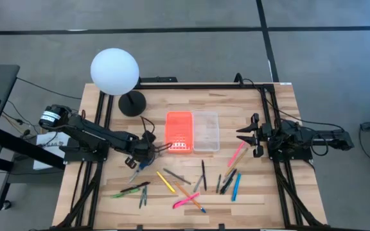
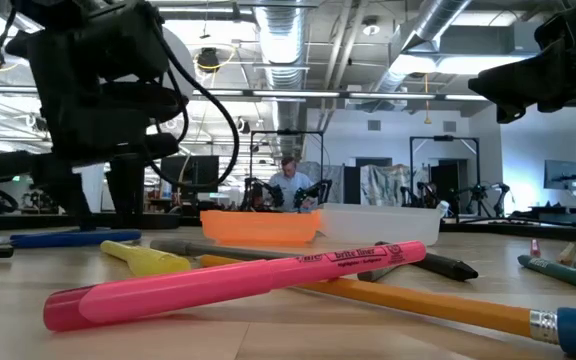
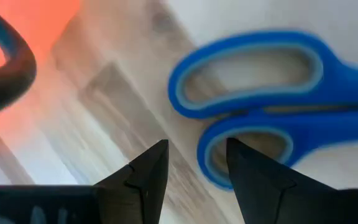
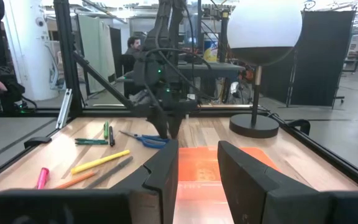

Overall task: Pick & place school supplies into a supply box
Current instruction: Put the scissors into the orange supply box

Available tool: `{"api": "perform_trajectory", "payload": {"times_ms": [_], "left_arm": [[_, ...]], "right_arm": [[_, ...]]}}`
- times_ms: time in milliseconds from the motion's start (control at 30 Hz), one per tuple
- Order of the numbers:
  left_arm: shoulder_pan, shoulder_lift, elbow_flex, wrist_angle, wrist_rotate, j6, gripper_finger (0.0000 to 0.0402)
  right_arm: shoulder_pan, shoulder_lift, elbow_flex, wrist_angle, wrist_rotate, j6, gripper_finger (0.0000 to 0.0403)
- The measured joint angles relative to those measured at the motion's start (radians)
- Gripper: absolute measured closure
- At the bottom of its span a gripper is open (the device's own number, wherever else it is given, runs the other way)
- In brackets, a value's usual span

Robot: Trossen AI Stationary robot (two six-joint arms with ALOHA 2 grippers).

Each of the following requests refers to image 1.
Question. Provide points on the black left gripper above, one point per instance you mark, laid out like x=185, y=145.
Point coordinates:
x=141, y=150

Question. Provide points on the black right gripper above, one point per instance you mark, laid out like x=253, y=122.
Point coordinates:
x=263, y=134

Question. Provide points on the pink highlighter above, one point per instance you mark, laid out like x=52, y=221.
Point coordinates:
x=236, y=154
x=185, y=201

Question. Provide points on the dark marker pen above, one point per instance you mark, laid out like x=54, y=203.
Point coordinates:
x=226, y=185
x=135, y=187

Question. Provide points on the plain wooden pencil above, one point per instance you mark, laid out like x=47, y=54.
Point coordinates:
x=236, y=162

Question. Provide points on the yellow highlighter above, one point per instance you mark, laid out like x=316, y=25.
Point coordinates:
x=165, y=182

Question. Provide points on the long grey pen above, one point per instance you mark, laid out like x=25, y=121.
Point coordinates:
x=177, y=176

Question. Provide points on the green highlighter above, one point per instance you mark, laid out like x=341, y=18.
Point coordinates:
x=125, y=193

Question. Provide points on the orange plastic box lid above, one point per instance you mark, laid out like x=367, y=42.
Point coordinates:
x=178, y=128

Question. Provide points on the blue highlighter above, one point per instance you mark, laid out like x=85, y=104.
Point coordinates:
x=236, y=187

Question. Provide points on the dark green slim pen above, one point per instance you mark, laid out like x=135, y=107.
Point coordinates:
x=218, y=183

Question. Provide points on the grey marker pen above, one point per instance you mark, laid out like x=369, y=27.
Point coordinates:
x=198, y=183

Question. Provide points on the black pen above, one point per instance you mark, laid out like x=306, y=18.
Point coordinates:
x=204, y=174

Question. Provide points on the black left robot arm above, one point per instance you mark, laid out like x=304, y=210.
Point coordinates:
x=88, y=131

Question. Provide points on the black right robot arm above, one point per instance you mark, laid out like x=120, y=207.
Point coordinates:
x=300, y=134

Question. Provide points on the clear plastic supply box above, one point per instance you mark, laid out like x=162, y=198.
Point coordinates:
x=206, y=131

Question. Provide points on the white printed paper box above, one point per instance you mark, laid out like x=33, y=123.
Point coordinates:
x=42, y=164

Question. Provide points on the black power strip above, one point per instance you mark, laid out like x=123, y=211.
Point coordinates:
x=157, y=79

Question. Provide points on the white globe lamp black base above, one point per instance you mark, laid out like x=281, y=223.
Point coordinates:
x=114, y=70

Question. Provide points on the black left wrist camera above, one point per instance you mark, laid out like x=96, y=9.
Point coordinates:
x=148, y=136

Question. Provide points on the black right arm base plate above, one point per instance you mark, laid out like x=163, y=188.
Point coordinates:
x=300, y=157

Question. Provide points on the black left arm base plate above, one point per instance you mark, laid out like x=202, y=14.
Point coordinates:
x=75, y=155

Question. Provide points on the black edge bracket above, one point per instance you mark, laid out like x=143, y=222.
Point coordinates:
x=139, y=227
x=222, y=227

